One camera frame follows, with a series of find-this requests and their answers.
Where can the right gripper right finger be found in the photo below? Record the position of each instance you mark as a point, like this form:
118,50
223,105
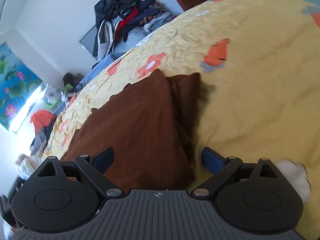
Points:
213,161

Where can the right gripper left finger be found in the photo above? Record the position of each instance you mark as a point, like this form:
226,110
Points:
102,161

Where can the brown knit sweater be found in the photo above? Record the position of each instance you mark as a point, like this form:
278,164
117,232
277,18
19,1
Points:
150,126

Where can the pile of mixed clothes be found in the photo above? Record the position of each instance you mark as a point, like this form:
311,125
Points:
114,19

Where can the orange red cloth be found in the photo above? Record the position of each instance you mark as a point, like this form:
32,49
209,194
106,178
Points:
41,119

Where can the black and green bag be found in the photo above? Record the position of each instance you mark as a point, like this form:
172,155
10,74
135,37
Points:
71,81

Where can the blue quilted blanket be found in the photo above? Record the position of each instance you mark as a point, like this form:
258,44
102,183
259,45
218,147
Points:
97,69

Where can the yellow floral bed quilt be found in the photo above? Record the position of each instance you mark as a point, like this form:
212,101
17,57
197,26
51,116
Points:
258,62

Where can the grey framed panel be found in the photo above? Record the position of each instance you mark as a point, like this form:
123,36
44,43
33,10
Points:
87,41

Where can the lotus flower wall picture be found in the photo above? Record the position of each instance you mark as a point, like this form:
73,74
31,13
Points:
18,83

